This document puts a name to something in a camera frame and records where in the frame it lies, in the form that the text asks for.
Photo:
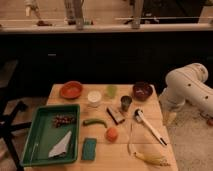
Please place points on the metal cup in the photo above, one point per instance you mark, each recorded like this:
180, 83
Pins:
125, 103

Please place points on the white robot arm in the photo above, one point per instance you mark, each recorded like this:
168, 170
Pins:
187, 83

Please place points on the white cup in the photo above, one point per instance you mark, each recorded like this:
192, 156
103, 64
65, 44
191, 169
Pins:
94, 98

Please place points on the orange fruit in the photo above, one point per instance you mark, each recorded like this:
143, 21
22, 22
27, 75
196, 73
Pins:
111, 134

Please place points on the green plastic tray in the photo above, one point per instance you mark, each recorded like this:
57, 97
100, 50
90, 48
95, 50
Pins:
43, 136

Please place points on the green cup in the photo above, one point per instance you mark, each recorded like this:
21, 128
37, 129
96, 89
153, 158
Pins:
111, 91

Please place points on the wooden block eraser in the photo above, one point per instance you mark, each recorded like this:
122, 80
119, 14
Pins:
117, 117

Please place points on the red bowl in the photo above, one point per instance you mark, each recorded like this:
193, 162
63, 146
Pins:
71, 90

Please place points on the dark maroon bowl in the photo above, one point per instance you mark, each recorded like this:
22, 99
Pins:
142, 91

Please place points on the white handled spatula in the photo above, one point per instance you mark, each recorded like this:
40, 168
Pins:
140, 117

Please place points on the green sponge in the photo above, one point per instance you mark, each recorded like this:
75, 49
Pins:
89, 149

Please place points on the white folded paper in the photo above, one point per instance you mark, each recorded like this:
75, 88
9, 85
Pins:
61, 146

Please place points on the bunch of red grapes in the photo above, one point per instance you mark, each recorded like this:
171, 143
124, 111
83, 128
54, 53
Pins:
60, 120

